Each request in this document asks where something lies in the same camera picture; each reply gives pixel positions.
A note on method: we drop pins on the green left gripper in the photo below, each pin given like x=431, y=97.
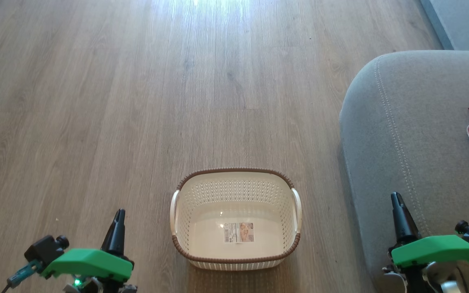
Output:
x=90, y=262

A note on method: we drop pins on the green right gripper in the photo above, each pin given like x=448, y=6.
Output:
x=438, y=248

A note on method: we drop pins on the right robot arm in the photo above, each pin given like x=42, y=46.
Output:
x=421, y=278

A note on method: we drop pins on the grey sofa seat section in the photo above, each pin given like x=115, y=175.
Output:
x=466, y=20

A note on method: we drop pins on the paper label sticker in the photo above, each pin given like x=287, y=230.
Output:
x=239, y=232

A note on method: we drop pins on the cream woven plastic laundry basket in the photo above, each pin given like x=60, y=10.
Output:
x=238, y=252

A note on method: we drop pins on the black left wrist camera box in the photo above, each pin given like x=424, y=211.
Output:
x=45, y=249

